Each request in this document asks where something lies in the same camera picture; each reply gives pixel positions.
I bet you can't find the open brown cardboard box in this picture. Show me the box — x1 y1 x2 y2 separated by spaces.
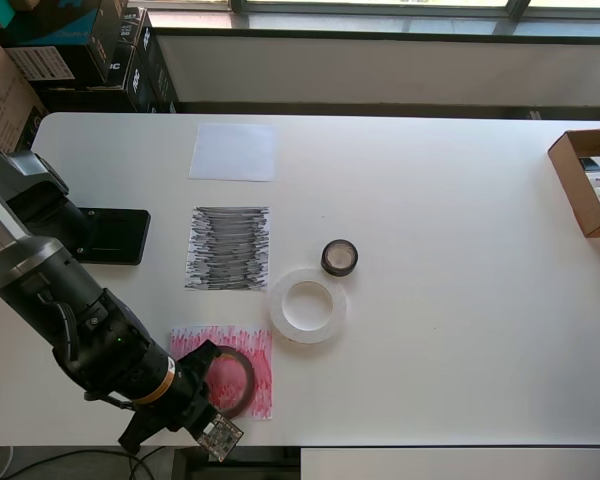
547 128 600 239

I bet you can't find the dark window frame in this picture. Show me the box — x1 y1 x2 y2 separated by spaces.
144 0 600 31

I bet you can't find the black box with white label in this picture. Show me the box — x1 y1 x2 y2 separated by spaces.
3 43 134 92

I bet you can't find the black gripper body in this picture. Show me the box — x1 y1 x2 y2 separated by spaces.
118 340 222 454

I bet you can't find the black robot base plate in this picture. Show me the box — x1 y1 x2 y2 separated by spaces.
74 208 152 267

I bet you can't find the blank white paper sheet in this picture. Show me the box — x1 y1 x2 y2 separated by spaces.
188 124 277 182

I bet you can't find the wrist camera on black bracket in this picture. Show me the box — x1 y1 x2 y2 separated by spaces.
195 410 245 462

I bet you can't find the dark teal box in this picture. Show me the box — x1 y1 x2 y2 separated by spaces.
0 0 104 49

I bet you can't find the black box with small print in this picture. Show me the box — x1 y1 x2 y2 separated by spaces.
92 4 151 54

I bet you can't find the red tape roll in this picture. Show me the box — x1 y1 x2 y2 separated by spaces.
199 344 256 419

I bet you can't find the black tape roll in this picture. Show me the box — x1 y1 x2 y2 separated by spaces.
321 238 360 277

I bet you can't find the white tape roll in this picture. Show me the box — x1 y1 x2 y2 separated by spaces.
268 267 349 345

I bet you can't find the black cardboard box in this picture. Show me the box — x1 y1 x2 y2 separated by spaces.
125 19 180 114

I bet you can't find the black scribbled paper sheet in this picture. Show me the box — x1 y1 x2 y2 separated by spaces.
183 205 271 292

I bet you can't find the black floor cable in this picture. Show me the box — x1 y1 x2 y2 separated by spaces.
9 446 181 480

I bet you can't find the tall GX760A cardboard box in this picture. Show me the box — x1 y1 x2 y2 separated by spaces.
0 19 49 151

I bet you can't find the grey window shade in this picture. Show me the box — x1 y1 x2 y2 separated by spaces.
152 27 600 109

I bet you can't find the white cabinet top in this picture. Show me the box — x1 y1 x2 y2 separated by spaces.
299 447 600 480

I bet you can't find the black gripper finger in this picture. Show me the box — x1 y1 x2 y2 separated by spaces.
202 367 219 416

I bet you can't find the red scribbled paper sheet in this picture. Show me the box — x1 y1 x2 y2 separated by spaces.
168 324 274 423

